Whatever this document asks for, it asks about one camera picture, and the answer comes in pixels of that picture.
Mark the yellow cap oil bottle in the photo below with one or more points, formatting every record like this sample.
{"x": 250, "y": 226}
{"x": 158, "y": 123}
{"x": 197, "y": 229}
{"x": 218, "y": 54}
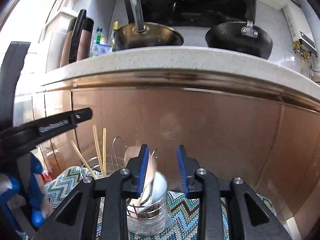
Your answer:
{"x": 112, "y": 42}

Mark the green cap bottle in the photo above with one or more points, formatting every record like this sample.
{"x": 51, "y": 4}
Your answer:
{"x": 96, "y": 41}

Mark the bronze wok with grey handle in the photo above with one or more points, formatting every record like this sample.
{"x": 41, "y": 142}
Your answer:
{"x": 144, "y": 34}

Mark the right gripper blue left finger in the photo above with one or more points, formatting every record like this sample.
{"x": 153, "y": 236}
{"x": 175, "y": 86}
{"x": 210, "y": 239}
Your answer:
{"x": 126, "y": 183}

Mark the black range hood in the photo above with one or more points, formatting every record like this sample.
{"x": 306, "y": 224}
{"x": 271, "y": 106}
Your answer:
{"x": 194, "y": 13}

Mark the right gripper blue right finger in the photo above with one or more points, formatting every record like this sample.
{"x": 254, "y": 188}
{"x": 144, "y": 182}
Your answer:
{"x": 198, "y": 183}

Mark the copper lower cabinets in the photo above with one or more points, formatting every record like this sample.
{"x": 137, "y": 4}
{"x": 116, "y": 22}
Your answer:
{"x": 264, "y": 132}

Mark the blue gloved hand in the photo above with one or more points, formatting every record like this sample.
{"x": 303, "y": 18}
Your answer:
{"x": 23, "y": 197}

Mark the black wok with black handle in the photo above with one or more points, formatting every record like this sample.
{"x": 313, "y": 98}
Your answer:
{"x": 243, "y": 37}

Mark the zigzag patterned cloth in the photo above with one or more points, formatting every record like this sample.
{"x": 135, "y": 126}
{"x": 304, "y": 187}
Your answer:
{"x": 184, "y": 212}

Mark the copper electric kettle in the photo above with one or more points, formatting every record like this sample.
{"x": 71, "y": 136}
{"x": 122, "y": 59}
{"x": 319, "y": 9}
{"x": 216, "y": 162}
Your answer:
{"x": 78, "y": 39}

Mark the white gas water heater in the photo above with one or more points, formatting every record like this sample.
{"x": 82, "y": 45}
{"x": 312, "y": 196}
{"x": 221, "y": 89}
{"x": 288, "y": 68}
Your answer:
{"x": 299, "y": 27}

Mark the wooden chopstick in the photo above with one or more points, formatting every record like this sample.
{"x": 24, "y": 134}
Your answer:
{"x": 83, "y": 160}
{"x": 104, "y": 152}
{"x": 96, "y": 141}

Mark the white ceramic spoon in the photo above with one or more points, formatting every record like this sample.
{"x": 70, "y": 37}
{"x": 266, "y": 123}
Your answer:
{"x": 152, "y": 179}

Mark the clear plastic utensil jar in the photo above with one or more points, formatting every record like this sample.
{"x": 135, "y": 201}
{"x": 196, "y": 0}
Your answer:
{"x": 150, "y": 214}

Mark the wire utensil rack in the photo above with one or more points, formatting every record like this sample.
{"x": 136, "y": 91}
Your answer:
{"x": 116, "y": 159}

